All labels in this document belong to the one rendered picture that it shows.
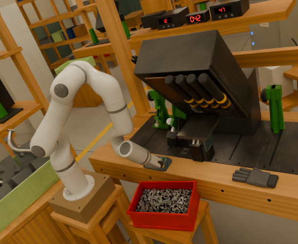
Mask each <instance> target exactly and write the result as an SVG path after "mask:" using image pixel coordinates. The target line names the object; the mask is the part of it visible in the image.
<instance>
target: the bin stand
mask: <svg viewBox="0 0 298 244"><path fill-rule="evenodd" d="M199 224H200V225H201V228H202V231H203V235H204V238H205V241H206V244H219V242H218V239H217V236H216V232H215V229H214V225H213V222H212V218H211V215H210V206H209V203H208V201H205V200H201V199H200V201H199V206H198V211H197V216H196V221H195V226H194V231H193V232H192V231H178V230H164V229H143V228H136V227H134V226H132V225H133V222H132V221H130V223H129V225H130V227H131V229H132V231H133V232H135V234H136V236H137V238H138V240H139V242H140V244H154V243H153V240H152V239H155V240H158V241H160V242H163V243H166V244H194V243H193V242H191V239H192V237H193V235H194V233H195V231H196V229H197V227H198V225H199Z"/></svg>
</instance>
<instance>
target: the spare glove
mask: <svg viewBox="0 0 298 244"><path fill-rule="evenodd" d="M278 178H279V177H278V175H274V174H270V173H269V172H264V171H262V170H260V169H258V168H256V167H254V168H253V170H250V169H247V168H240V169H239V170H236V171H235V173H233V177H232V180H233V181H235V182H242V183H246V182H247V184H251V185H256V186H260V187H266V186H268V187H270V188H275V186H276V184H277V181H278Z"/></svg>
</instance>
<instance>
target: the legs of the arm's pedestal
mask: <svg viewBox="0 0 298 244"><path fill-rule="evenodd" d="M129 205H130V204H129V202H128V200H127V198H126V196H125V193H124V191H123V192H122V194H121V195H120V196H119V197H118V199H117V200H116V201H115V203H114V204H113V205H112V206H111V209H110V210H108V212H107V213H106V214H105V215H104V217H103V218H102V219H101V221H100V223H98V224H97V226H96V227H95V228H94V230H93V231H92V232H91V234H89V233H86V232H84V231H82V230H79V229H77V228H74V227H72V226H69V225H67V224H64V223H62V222H59V221H57V220H55V221H56V222H57V224H58V225H59V227H60V228H61V229H62V231H63V232H64V234H65V235H66V237H67V238H68V240H69V241H70V243H71V244H89V242H90V244H110V242H109V240H108V239H107V237H106V236H107V235H108V237H109V238H110V240H111V242H112V244H130V243H128V242H126V240H125V238H124V237H123V235H122V233H121V231H120V229H119V227H118V226H117V224H116V222H117V220H118V219H120V220H121V222H122V224H123V226H124V228H125V230H126V231H127V233H128V235H129V237H130V239H131V241H132V243H133V244H140V242H139V240H138V238H137V236H136V234H135V232H133V231H132V229H131V227H130V225H129V223H130V221H131V218H130V216H129V215H127V214H126V212H127V210H128V208H129ZM88 241H89V242H88Z"/></svg>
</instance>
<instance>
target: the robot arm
mask: <svg viewBox="0 0 298 244"><path fill-rule="evenodd" d="M83 84H88V85H90V86H91V88H92V89H93V91H94V92H95V93H96V94H98V95H99V96H100V97H101V98H102V100H103V102H104V105H105V107H106V110H107V112H108V115H109V117H110V119H111V122H112V124H113V127H114V130H113V131H112V133H111V135H110V143H111V146H112V148H113V150H114V152H115V153H116V154H117V155H118V156H120V157H123V158H126V159H128V160H130V161H133V162H135V163H137V164H140V165H146V166H149V167H154V168H162V167H163V165H164V163H163V162H160V161H162V159H160V158H158V157H156V156H154V155H151V154H150V152H149V151H148V150H147V149H145V148H143V147H141V146H139V145H138V144H136V143H134V142H132V141H130V140H126V141H125V140H124V137H123V136H125V135H128V134H130V133H131V132H132V131H133V122H132V119H131V116H130V113H129V110H128V107H127V105H126V102H125V98H124V96H123V93H122V90H121V87H120V85H119V83H118V81H117V80H116V79H115V78H114V77H113V76H111V75H109V74H106V73H103V72H100V71H98V70H96V69H95V68H93V67H92V66H91V65H90V64H89V63H88V62H86V61H73V62H71V63H70V64H69V65H67V66H66V67H65V68H64V69H63V70H62V71H61V72H60V73H59V74H58V75H57V76H56V77H55V79H54V80H53V82H52V85H51V87H50V94H51V101H50V104H49V106H48V109H47V112H46V114H45V116H44V118H43V120H42V122H41V123H40V125H39V127H38V128H37V130H36V132H35V134H34V135H33V137H32V139H31V142H30V150H31V152H32V153H33V154H34V155H35V156H37V157H40V158H45V157H48V156H50V164H51V166H52V167H53V169H54V171H55V172H56V174H57V175H58V177H59V178H60V180H61V181H62V183H63V184H64V186H65V188H64V190H63V197H64V198H65V199H66V200H67V201H76V200H79V199H82V198H84V197H85V196H87V195H88V194H89V193H90V192H91V191H92V189H93V187H94V184H95V180H94V178H93V177H92V176H90V175H84V174H83V172H82V170H81V168H80V167H79V165H78V163H77V162H76V160H75V158H74V156H73V155H72V153H71V150H70V137H69V132H68V129H67V127H66V125H65V124H66V122H67V119H68V117H69V115H70V113H71V111H72V108H73V100H74V97H75V95H76V93H77V92H78V90H79V89H80V88H81V86H82V85H83Z"/></svg>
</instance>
